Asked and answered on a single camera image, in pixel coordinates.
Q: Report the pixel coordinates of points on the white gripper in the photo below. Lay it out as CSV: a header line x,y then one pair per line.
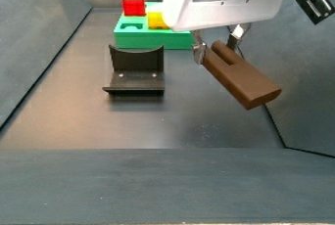
x,y
200,14

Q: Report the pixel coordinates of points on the brown square-circle forked block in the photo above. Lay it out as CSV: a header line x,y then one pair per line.
x,y
250,86

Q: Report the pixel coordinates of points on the black curved fixture stand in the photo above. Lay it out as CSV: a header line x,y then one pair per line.
x,y
137,71

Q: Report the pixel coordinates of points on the red square block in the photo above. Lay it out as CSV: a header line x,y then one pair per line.
x,y
133,8

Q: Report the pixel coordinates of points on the yellow pentagon block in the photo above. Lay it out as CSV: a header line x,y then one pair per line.
x,y
156,21

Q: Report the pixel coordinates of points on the green shape sorter base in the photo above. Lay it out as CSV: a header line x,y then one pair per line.
x,y
134,35

